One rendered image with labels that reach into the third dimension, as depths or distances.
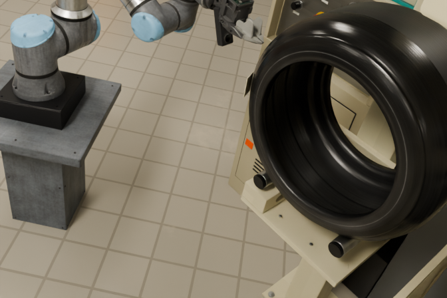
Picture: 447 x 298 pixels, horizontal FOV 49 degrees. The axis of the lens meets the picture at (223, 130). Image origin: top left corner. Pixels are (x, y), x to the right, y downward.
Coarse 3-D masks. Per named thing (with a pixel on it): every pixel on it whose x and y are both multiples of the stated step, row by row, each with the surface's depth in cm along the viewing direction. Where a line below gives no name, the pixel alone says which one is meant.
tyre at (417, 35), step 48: (288, 48) 112; (336, 48) 102; (384, 48) 97; (432, 48) 101; (288, 96) 143; (384, 96) 97; (432, 96) 95; (288, 144) 143; (336, 144) 146; (432, 144) 95; (288, 192) 129; (336, 192) 140; (384, 192) 137; (432, 192) 100
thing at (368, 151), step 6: (342, 126) 157; (348, 132) 155; (348, 138) 154; (354, 138) 153; (354, 144) 153; (360, 144) 152; (366, 144) 152; (360, 150) 152; (366, 150) 150; (372, 150) 150; (372, 156) 149; (378, 156) 148; (378, 162) 148; (384, 162) 147; (390, 162) 147
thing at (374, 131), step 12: (420, 0) 124; (372, 108) 146; (372, 120) 148; (384, 120) 144; (360, 132) 153; (372, 132) 149; (384, 132) 146; (372, 144) 151; (384, 144) 147; (384, 156) 149; (300, 264) 198; (300, 276) 201; (312, 276) 195; (300, 288) 203; (312, 288) 197; (324, 288) 195
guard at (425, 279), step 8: (440, 256) 116; (432, 264) 114; (440, 264) 130; (424, 272) 112; (432, 272) 128; (440, 272) 149; (416, 280) 109; (424, 280) 125; (432, 280) 152; (408, 288) 108; (416, 288) 123; (424, 288) 145; (400, 296) 106; (408, 296) 121; (416, 296) 143
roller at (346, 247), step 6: (336, 240) 125; (342, 240) 125; (348, 240) 125; (354, 240) 126; (360, 240) 128; (330, 246) 125; (336, 246) 124; (342, 246) 124; (348, 246) 125; (354, 246) 127; (330, 252) 126; (336, 252) 124; (342, 252) 123
